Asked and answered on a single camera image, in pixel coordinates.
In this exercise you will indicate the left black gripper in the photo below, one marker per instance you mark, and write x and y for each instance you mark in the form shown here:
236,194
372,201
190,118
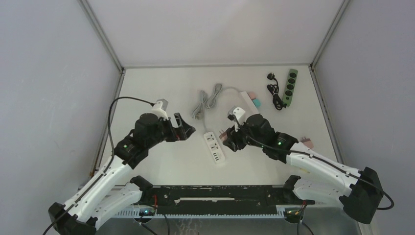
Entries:
180,133

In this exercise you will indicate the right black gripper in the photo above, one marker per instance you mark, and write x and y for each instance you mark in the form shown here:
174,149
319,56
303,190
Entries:
233,135

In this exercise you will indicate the white power strip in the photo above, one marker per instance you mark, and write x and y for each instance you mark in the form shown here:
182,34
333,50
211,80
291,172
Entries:
214,147
249,103

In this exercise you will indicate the teal plug adapter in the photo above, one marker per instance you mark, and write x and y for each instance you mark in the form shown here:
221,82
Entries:
256,102

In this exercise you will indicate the green power strip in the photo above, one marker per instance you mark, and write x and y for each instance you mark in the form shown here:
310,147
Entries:
289,87

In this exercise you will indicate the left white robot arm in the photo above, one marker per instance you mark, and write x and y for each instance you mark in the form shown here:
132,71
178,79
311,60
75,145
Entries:
91,207

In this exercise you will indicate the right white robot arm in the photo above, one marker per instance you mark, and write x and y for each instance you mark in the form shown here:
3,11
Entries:
358,192

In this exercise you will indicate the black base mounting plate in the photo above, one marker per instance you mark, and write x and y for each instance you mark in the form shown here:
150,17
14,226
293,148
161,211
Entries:
218,198

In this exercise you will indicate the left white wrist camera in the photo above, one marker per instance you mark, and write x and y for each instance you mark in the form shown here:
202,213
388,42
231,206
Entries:
159,109

